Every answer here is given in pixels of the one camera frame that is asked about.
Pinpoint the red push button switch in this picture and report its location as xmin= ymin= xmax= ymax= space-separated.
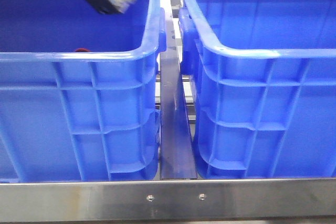
xmin=75 ymin=48 xmax=90 ymax=52

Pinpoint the blue plastic bin left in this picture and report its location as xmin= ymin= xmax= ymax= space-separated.
xmin=1 ymin=0 xmax=166 ymax=183

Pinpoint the blue plastic bin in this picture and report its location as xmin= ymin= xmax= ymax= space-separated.
xmin=179 ymin=0 xmax=335 ymax=179
xmin=1 ymin=0 xmax=166 ymax=183

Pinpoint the blue plastic bin right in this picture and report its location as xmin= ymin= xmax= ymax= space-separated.
xmin=179 ymin=0 xmax=335 ymax=179

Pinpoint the steel divider rail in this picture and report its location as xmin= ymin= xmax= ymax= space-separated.
xmin=160 ymin=14 xmax=197 ymax=180

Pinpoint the steel rack frame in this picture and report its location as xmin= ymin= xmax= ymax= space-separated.
xmin=1 ymin=178 xmax=335 ymax=222

